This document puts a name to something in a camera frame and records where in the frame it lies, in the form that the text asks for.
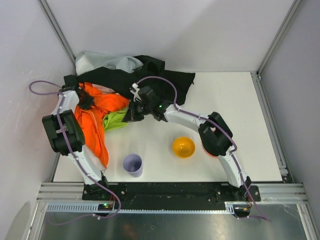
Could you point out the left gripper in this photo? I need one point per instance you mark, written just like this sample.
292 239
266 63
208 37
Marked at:
84 97

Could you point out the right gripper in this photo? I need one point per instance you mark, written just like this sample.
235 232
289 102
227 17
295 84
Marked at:
133 113

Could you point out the lime green cloth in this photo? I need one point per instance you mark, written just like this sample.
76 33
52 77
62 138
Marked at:
114 120

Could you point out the orange cloth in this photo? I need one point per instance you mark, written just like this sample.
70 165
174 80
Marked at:
91 120

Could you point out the black cloth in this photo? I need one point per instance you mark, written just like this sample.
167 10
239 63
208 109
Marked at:
152 74

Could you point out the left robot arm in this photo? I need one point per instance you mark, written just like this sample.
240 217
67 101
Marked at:
66 136

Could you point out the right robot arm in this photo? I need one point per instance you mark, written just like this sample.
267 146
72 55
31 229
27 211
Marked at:
215 135

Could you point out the grey hoodie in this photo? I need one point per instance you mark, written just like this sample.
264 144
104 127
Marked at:
87 61

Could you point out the lilac cup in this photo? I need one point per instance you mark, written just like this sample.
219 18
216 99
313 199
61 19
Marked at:
133 165

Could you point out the yellow bowl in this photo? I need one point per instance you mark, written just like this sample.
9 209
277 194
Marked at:
183 147

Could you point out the orange bowl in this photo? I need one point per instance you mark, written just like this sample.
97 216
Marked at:
209 154

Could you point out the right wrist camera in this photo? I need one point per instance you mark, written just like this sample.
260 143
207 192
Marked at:
134 89

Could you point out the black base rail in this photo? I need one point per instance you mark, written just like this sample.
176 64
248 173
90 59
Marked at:
168 196

